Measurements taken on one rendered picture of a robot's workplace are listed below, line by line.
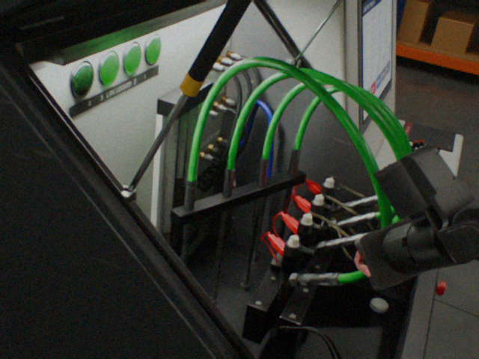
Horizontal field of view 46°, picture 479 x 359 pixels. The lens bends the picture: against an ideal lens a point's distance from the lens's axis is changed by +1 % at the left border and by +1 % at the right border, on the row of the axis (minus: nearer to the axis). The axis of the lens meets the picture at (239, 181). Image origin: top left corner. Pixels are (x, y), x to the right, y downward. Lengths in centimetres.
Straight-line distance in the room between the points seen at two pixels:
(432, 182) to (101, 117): 47
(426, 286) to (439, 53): 506
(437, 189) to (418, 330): 55
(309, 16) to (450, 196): 67
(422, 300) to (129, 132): 65
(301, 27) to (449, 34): 512
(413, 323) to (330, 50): 56
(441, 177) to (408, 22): 573
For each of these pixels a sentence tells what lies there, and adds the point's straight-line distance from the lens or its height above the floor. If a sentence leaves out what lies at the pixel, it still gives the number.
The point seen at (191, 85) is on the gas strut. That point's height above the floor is 146.
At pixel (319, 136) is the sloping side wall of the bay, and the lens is 121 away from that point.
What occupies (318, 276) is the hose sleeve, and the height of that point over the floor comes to 114.
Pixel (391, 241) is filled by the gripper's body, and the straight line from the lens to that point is 68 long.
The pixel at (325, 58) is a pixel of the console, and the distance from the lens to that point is 121.
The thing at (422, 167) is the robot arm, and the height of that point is 140.
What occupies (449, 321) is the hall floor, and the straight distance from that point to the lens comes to 275.
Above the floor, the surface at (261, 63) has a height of 141.
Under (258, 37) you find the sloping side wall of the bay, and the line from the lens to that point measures 120.
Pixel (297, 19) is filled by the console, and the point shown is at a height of 139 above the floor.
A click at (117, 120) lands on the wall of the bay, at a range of 88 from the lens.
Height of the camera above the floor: 165
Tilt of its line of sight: 29 degrees down
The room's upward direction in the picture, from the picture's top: 8 degrees clockwise
